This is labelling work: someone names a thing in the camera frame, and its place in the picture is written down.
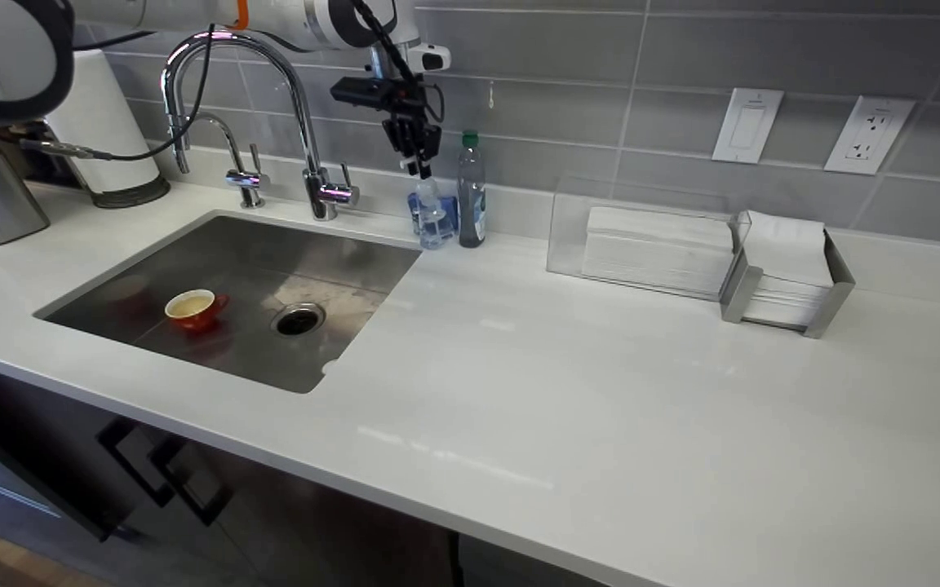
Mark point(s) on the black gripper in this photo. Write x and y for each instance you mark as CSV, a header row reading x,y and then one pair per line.
x,y
413,131

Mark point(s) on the clear plastic bottle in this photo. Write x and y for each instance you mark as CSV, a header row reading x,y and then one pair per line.
x,y
428,217

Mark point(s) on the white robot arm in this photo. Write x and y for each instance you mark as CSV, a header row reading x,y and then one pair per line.
x,y
2,44

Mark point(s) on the dish soap bottle green cap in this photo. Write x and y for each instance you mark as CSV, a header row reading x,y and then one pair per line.
x,y
472,206

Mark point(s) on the tall chrome faucet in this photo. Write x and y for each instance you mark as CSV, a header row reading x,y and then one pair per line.
x,y
293,86

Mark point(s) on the small chrome faucet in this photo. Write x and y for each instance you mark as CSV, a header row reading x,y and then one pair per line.
x,y
242,181

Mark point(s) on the stainless steel sink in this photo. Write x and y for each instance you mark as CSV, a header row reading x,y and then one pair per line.
x,y
242,263

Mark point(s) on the clear acrylic box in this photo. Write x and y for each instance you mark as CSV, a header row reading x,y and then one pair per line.
x,y
645,248

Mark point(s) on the red cup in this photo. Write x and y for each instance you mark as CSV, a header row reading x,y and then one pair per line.
x,y
189,311

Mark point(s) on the metal paper towel holder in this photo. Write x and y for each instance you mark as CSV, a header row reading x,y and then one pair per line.
x,y
132,196

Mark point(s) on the white paper towel roll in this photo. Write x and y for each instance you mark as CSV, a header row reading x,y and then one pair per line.
x,y
97,120

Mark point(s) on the white napkin stack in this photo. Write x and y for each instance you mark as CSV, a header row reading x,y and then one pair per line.
x,y
785,248

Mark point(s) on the metal napkin holder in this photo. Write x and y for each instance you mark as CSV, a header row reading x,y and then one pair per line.
x,y
785,314

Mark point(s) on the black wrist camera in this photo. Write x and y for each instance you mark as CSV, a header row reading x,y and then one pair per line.
x,y
373,91

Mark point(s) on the white light switch plate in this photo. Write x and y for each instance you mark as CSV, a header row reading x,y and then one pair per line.
x,y
748,127

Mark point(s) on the white wall outlet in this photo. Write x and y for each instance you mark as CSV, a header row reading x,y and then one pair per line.
x,y
869,136

